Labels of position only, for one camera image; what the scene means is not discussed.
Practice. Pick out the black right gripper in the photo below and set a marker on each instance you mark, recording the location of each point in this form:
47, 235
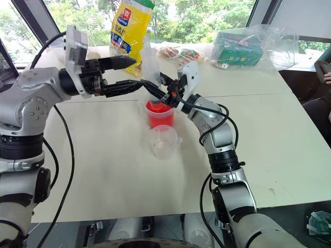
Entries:
173, 95

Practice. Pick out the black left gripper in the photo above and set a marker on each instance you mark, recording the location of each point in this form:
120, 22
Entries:
90, 80

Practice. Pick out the small clear plastic bag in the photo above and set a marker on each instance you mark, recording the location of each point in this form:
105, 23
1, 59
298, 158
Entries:
150, 62

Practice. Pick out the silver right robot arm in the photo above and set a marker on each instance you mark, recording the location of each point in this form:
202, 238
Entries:
219, 139

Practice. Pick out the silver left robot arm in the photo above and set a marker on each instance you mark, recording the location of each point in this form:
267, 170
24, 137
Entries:
26, 103

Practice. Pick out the clear cup with red liquid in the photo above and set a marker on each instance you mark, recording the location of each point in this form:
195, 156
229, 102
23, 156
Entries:
160, 117

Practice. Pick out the empty clear plastic cup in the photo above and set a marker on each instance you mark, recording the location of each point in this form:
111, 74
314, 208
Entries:
162, 144

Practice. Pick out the person's bare hand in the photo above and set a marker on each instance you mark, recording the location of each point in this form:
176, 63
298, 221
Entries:
328, 78

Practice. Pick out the clear packet of colourful snacks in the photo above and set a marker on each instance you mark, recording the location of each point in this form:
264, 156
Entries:
186, 54

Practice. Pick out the yellow snack bag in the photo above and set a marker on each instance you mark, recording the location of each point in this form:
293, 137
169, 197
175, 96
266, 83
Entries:
133, 28

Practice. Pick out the green box in clear bag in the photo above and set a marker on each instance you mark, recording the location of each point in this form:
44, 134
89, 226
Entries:
238, 49

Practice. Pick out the dark framed screen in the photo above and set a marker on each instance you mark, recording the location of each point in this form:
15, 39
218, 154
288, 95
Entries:
6, 62

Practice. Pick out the person in dark clothes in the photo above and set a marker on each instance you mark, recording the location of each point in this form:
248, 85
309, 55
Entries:
318, 116

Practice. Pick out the dark grey held object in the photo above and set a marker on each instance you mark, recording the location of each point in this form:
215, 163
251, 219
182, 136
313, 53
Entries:
320, 68

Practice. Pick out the green and white paper scraps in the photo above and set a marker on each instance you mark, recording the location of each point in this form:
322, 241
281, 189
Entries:
319, 226

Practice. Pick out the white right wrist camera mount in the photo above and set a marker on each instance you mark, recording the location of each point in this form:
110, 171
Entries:
191, 75

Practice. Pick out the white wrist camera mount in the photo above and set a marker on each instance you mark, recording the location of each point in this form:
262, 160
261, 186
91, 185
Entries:
75, 44
191, 75

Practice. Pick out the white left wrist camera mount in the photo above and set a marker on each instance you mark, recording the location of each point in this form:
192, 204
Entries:
75, 44

